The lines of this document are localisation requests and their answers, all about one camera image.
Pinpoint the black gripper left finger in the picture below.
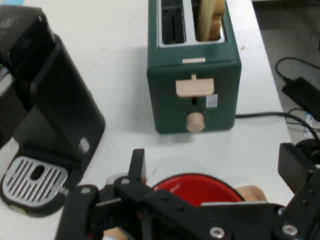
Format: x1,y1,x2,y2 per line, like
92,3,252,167
54,149,156,240

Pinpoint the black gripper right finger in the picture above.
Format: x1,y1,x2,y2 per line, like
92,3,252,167
274,142,320,240

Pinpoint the blue and white box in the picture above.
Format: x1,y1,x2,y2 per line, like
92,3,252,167
303,112,315,138

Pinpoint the beige plastic dish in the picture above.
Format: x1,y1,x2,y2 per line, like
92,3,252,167
234,184,270,203

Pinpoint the silver slotted drip tray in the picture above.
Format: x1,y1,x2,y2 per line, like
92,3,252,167
1,156,69,208

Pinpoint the black power adapter brick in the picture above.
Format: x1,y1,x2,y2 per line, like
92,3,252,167
282,76,320,121

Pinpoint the red bowl with black rim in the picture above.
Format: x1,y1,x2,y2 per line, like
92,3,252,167
151,173,247,208

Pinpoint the beige toaster knob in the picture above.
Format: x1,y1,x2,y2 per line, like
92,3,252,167
186,112,205,133

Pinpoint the black coffee machine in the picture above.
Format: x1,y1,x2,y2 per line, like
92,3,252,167
0,6,106,218

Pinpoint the beige toaster lever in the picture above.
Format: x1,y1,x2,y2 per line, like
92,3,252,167
175,73,215,98

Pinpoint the dark green toaster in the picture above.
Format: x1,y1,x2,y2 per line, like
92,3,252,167
146,0,243,135

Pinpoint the thick golden toast slice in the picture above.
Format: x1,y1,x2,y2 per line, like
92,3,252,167
208,0,226,41

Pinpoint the flat tan toast slice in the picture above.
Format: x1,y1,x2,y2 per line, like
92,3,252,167
194,0,218,42

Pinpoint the black toaster power cable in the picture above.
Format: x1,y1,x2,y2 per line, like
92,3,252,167
234,111,320,141

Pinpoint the thin black adapter cable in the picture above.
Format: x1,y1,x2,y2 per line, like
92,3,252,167
275,57,320,83

